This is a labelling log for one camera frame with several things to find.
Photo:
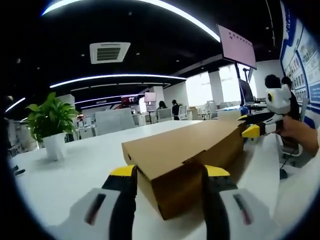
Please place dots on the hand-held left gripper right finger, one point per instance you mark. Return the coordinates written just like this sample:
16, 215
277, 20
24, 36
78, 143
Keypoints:
225, 207

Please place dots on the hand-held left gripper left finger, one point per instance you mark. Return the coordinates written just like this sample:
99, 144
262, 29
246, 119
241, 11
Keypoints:
115, 205

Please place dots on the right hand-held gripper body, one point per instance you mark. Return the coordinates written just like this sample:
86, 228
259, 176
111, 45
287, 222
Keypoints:
281, 100

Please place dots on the brown cardboard shoe box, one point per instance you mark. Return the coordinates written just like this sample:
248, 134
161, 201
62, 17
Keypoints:
180, 147

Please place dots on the person's right hand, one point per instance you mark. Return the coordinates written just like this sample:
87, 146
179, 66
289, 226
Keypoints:
292, 130

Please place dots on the dark laptop screen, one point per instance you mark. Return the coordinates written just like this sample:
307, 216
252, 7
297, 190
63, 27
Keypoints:
246, 91

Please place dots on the white office chair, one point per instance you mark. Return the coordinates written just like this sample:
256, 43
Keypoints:
165, 115
183, 112
292, 151

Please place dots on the black monitor stand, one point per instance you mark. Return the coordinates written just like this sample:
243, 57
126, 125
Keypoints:
240, 75

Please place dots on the large pink screen monitor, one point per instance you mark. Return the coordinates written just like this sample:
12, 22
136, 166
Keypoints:
237, 47

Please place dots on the operator in white shirt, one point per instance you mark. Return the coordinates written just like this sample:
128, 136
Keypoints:
295, 192

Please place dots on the grey desk partition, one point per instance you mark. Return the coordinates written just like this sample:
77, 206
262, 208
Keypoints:
113, 122

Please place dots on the small black clip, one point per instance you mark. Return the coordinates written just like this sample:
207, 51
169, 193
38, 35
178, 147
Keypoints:
18, 171

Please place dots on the green plant in white pot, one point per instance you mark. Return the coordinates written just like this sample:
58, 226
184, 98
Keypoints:
52, 120

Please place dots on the small pink screen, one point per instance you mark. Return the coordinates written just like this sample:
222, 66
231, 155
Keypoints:
150, 97

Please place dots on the thin ceiling light strip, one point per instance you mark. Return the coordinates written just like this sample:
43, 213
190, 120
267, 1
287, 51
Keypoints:
117, 76

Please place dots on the long curved ceiling light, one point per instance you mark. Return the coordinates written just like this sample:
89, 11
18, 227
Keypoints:
180, 11

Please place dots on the white ceiling air vent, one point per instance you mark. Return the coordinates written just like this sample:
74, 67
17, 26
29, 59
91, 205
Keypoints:
110, 53

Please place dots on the blue wall poster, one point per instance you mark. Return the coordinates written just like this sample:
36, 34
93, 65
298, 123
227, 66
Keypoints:
300, 62

